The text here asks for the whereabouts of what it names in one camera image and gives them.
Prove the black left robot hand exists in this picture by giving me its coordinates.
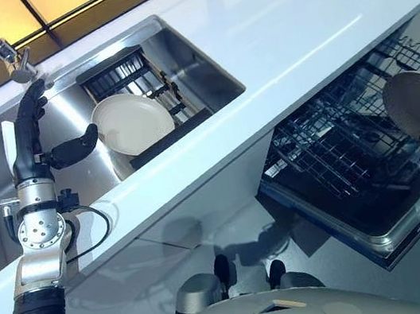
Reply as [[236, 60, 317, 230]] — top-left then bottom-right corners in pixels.
[[0, 72, 106, 186]]

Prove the dishwasher door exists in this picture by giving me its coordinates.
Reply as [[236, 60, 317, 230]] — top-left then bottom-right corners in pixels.
[[253, 153, 420, 291]]

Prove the chrome kitchen faucet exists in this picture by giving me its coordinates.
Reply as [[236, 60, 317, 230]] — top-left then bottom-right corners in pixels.
[[0, 0, 56, 97]]

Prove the black dish rack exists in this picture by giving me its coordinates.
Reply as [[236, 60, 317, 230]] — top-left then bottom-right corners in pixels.
[[71, 33, 223, 181]]

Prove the stainless steel sink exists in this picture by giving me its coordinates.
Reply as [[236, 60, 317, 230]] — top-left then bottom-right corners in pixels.
[[0, 2, 269, 268]]

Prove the silver right robot leg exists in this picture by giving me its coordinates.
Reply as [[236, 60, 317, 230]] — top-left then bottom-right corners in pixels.
[[277, 266, 326, 296]]

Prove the silver robot leg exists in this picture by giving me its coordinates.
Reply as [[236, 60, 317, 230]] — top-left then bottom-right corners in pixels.
[[169, 269, 230, 314], [277, 266, 326, 296]]

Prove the dark right robot foot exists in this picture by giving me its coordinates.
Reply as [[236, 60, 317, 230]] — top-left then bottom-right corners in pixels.
[[266, 258, 290, 289]]

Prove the dark robot foot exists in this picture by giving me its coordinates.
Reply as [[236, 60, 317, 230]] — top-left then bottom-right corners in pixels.
[[211, 252, 235, 286], [266, 258, 290, 289]]

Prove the silver left robot leg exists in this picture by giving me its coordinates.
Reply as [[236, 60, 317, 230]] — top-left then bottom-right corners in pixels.
[[169, 269, 230, 314]]

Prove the dark left robot foot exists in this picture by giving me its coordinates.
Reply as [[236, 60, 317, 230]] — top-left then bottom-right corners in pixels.
[[211, 252, 235, 286]]

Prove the wire dishwasher rack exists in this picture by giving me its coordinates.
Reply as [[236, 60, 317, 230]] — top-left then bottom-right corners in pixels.
[[241, 29, 420, 213]]

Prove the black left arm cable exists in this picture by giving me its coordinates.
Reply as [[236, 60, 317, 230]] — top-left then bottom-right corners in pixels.
[[56, 200, 116, 263]]

